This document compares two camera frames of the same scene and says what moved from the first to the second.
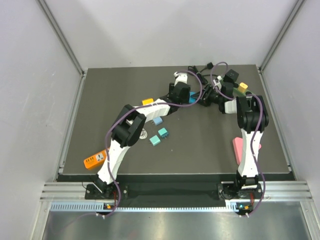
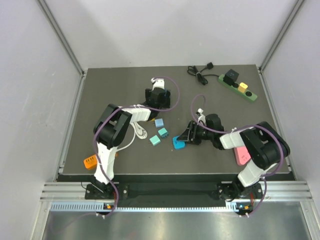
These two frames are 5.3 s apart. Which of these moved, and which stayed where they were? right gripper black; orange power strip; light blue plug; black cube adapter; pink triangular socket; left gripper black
Moved: left gripper black; right gripper black; light blue plug
Stayed: orange power strip; black cube adapter; pink triangular socket
